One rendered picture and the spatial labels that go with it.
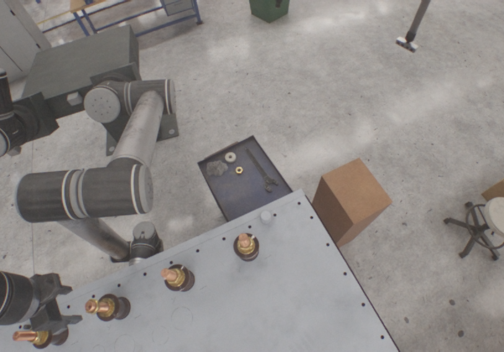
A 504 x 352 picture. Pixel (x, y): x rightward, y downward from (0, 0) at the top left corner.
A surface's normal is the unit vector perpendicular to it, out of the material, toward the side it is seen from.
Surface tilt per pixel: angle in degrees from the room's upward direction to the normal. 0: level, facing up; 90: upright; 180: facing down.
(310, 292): 0
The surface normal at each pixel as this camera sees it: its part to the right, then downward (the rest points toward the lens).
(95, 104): 0.22, 0.47
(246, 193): -0.05, -0.50
